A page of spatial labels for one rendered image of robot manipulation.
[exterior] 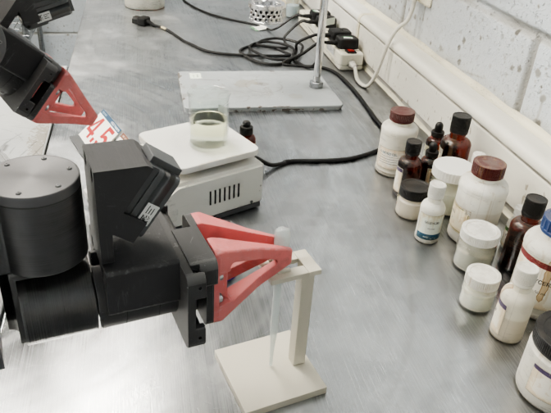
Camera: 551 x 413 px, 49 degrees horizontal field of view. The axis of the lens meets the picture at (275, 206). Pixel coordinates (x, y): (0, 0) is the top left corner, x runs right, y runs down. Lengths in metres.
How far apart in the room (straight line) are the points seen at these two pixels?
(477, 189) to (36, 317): 0.53
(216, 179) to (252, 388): 0.29
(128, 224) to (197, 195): 0.35
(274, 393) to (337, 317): 0.13
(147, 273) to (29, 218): 0.09
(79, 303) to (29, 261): 0.05
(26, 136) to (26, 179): 0.65
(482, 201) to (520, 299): 0.17
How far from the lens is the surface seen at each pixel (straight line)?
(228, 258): 0.44
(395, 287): 0.71
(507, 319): 0.66
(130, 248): 0.43
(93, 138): 0.99
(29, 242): 0.39
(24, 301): 0.43
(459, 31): 1.11
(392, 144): 0.91
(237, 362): 0.58
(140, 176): 0.39
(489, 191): 0.77
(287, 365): 0.58
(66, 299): 0.43
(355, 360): 0.61
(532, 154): 0.85
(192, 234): 0.45
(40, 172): 0.40
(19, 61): 0.70
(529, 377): 0.61
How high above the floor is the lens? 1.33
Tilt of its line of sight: 31 degrees down
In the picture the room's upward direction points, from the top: 4 degrees clockwise
